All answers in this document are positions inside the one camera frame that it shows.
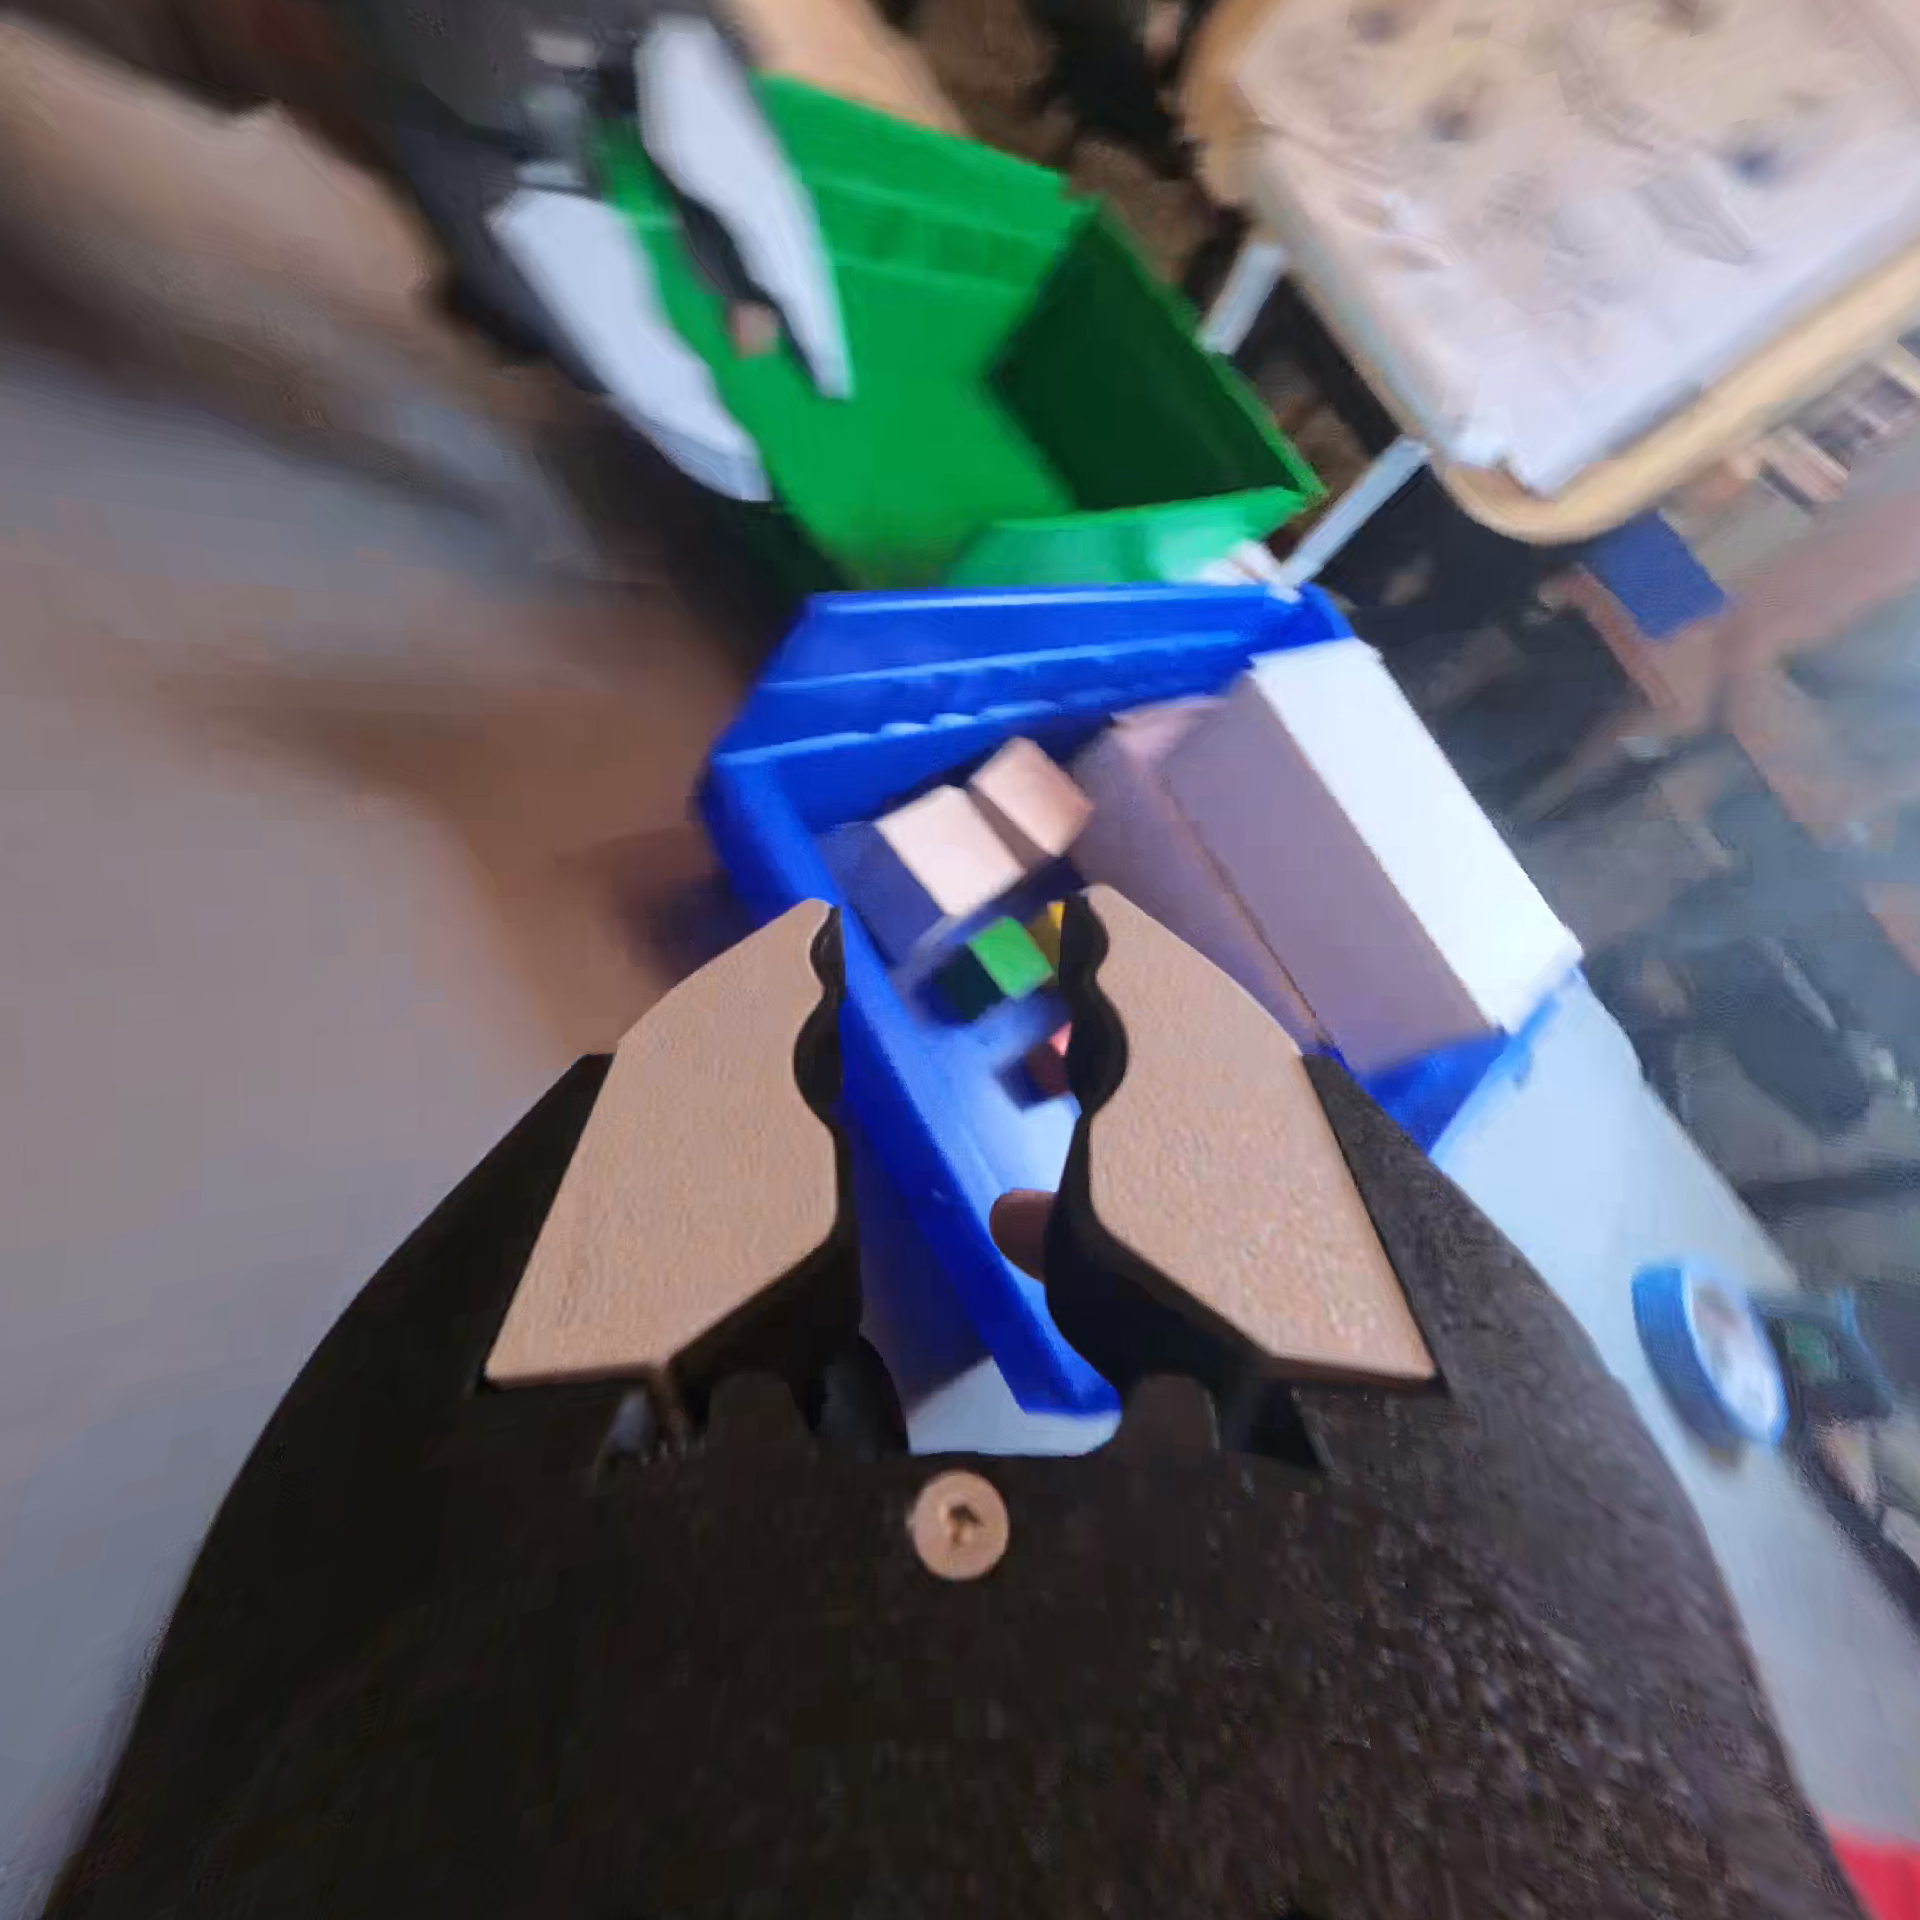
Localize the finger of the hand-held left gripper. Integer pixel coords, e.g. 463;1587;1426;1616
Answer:
487;182;778;506
633;19;860;401

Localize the dark green device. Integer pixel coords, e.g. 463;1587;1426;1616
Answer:
1763;1288;1895;1427

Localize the white rectangular carton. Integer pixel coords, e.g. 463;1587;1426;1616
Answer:
1067;637;1587;1075

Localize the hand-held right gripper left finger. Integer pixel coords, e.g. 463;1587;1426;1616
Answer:
480;897;867;1450

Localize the green plastic bin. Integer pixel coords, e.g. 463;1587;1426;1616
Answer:
596;70;1331;597

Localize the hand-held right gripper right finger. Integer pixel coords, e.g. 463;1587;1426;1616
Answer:
1042;882;1443;1430

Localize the beige padded chair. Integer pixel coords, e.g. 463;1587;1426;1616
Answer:
1183;0;1920;544

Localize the blue plastic bin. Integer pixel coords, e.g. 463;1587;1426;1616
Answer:
699;579;1580;1420

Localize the white metal frame leg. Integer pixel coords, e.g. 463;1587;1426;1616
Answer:
1201;237;1291;358
1288;440;1432;590

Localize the blue tape roll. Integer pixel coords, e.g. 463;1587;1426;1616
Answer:
1631;1254;1796;1454

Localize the green cube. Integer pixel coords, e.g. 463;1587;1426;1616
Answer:
961;915;1059;1022

